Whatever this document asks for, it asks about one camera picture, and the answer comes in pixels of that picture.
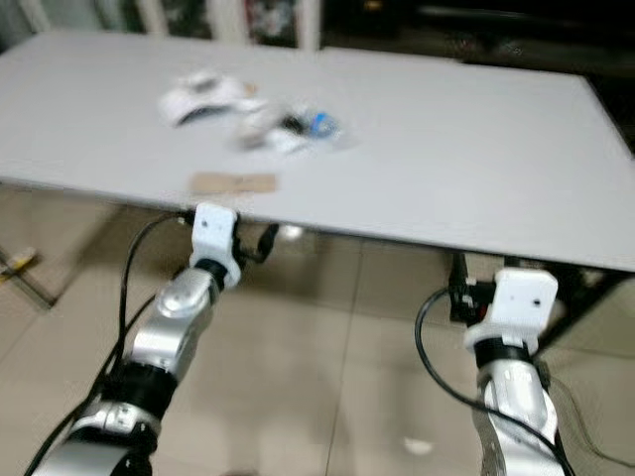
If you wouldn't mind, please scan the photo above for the clear plastic bottle blue label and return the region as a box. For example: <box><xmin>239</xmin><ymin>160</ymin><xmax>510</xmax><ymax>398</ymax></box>
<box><xmin>298</xmin><ymin>106</ymin><xmax>358</xmax><ymax>150</ymax></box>

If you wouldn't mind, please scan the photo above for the white framed glass cabinet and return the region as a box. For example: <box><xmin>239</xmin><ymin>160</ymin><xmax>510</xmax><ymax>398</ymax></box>
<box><xmin>0</xmin><ymin>0</ymin><xmax>323</xmax><ymax>51</ymax></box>

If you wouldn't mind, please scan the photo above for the small yellow floor item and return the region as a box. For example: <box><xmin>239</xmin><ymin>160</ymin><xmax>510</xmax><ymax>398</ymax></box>
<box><xmin>0</xmin><ymin>248</ymin><xmax>51</xmax><ymax>281</ymax></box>

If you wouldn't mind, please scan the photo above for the crumpled clear plastic wrap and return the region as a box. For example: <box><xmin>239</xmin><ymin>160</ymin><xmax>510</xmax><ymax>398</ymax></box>
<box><xmin>236</xmin><ymin>99</ymin><xmax>289</xmax><ymax>152</ymax></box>

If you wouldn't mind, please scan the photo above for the brown cardboard strip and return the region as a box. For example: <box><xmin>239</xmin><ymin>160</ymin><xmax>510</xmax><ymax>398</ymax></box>
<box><xmin>190</xmin><ymin>173</ymin><xmax>277</xmax><ymax>195</ymax></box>

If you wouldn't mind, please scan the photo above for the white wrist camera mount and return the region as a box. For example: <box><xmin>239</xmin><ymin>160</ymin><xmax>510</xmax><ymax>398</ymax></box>
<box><xmin>191</xmin><ymin>203</ymin><xmax>241</xmax><ymax>289</ymax></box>
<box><xmin>463</xmin><ymin>268</ymin><xmax>560</xmax><ymax>353</ymax></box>

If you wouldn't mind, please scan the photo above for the black metal table leg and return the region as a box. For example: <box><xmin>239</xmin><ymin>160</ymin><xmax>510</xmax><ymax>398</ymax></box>
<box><xmin>536</xmin><ymin>266</ymin><xmax>635</xmax><ymax>348</ymax></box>

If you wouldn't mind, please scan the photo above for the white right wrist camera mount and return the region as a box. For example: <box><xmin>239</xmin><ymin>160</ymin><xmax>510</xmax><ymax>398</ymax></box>
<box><xmin>463</xmin><ymin>268</ymin><xmax>560</xmax><ymax>353</ymax></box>

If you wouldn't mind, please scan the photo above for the dark desk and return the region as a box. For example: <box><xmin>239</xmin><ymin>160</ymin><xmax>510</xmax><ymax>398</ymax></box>
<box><xmin>322</xmin><ymin>0</ymin><xmax>635</xmax><ymax>75</ymax></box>

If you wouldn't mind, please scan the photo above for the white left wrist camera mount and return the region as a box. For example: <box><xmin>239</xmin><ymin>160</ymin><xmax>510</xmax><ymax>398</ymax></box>
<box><xmin>191</xmin><ymin>203</ymin><xmax>241</xmax><ymax>289</ymax></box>

